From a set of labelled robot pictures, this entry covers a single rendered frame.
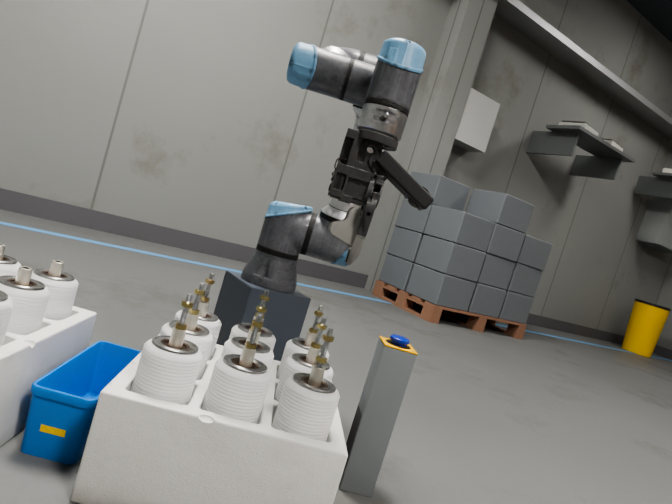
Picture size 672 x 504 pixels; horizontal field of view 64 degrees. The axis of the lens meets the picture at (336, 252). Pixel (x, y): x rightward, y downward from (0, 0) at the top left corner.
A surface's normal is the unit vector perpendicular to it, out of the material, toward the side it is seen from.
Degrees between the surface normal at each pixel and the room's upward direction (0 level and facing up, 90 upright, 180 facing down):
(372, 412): 90
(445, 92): 90
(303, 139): 90
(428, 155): 90
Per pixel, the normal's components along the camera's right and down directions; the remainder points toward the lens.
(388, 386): 0.08, 0.09
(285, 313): 0.52, 0.22
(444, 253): -0.81, -0.21
